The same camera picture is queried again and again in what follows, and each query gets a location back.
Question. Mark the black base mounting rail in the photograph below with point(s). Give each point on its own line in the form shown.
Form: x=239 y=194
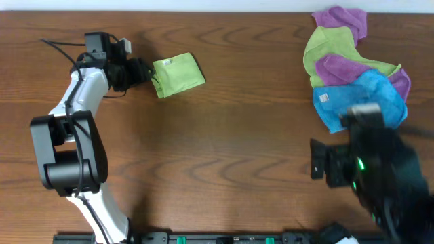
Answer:
x=286 y=238

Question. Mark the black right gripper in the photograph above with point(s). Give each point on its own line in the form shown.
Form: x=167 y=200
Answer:
x=317 y=159

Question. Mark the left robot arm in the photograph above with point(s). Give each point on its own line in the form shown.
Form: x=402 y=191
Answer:
x=69 y=151

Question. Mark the purple cloth at back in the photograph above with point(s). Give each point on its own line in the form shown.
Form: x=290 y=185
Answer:
x=337 y=16

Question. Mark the olive green microfiber cloth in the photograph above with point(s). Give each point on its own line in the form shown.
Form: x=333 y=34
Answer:
x=337 y=41

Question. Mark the blue microfiber cloth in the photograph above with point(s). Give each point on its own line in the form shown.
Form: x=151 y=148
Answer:
x=333 y=102

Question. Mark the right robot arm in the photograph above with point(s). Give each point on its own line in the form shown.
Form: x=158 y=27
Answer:
x=404 y=211

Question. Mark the light green microfiber cloth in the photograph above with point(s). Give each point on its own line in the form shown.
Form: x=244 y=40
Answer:
x=176 y=74

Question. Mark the purple microfiber cloth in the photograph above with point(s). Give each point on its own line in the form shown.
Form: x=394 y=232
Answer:
x=335 y=70

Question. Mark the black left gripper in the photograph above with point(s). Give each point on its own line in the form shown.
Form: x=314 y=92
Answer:
x=142 y=72

